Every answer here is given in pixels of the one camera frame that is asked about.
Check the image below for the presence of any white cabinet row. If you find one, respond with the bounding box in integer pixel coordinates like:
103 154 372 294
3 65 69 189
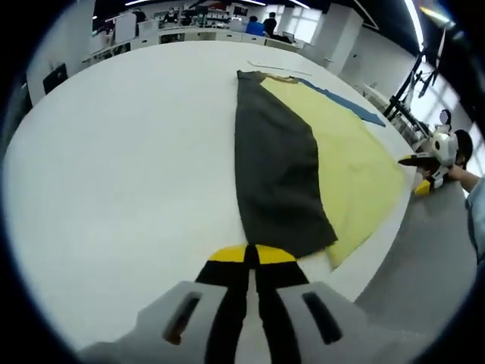
81 17 268 66

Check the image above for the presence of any white square pillar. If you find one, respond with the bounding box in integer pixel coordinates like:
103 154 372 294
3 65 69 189
25 0 95 107
314 5 364 76

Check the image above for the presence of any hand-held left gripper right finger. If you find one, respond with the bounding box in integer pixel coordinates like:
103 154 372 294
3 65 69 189
254 244 395 364

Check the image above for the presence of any black square panel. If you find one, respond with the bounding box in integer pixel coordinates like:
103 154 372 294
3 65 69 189
42 63 69 96

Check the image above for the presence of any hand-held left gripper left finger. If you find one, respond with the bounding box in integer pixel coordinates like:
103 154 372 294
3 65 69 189
77 244 251 364

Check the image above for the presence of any white standing panel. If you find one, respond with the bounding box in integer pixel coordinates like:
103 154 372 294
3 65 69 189
114 14 138 40

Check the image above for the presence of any white ceiling light strip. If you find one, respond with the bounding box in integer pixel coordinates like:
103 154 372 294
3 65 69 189
402 0 426 50

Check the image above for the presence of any yellow colour-block garment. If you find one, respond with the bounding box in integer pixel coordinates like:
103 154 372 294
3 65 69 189
233 69 409 272

